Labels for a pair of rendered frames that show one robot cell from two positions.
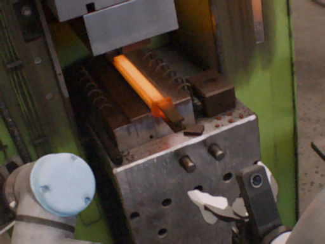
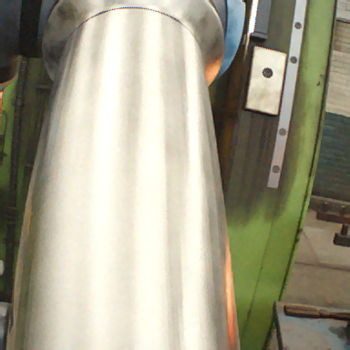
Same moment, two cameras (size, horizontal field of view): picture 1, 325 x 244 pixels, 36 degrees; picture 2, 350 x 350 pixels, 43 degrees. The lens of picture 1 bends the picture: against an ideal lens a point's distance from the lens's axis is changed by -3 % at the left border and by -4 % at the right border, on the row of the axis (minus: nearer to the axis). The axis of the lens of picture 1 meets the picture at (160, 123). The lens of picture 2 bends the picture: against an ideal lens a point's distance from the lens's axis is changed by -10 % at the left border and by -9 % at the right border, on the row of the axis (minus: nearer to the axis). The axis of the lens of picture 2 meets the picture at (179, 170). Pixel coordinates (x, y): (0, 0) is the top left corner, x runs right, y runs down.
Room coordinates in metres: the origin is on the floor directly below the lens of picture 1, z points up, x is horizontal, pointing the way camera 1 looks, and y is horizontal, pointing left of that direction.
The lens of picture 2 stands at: (0.02, -0.38, 1.17)
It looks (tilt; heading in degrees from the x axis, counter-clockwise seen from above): 8 degrees down; 14
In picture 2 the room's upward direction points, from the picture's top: 10 degrees clockwise
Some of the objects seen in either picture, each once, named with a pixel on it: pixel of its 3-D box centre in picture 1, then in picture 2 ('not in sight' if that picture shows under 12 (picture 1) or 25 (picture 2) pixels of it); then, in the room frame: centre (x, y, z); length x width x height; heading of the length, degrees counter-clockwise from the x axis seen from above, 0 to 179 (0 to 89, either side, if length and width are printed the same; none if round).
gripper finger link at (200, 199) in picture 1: (208, 210); not in sight; (0.68, -0.05, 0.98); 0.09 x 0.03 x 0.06; 52
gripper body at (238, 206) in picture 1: (263, 229); not in sight; (0.61, -0.13, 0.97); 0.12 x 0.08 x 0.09; 16
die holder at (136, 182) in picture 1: (160, 157); not in sight; (1.26, 0.02, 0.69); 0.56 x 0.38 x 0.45; 16
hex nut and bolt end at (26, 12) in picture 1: (29, 19); not in sight; (1.13, 0.24, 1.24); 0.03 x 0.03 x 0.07; 16
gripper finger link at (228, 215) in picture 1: (228, 209); not in sight; (0.65, -0.08, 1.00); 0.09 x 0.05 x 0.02; 52
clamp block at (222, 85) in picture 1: (211, 92); not in sight; (1.14, -0.14, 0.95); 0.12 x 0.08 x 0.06; 16
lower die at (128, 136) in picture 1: (126, 88); not in sight; (1.24, 0.07, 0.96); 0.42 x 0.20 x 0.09; 16
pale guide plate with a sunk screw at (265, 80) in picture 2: not in sight; (265, 80); (1.25, -0.25, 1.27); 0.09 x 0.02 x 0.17; 106
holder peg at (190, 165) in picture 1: (187, 164); not in sight; (0.97, -0.04, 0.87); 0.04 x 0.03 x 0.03; 16
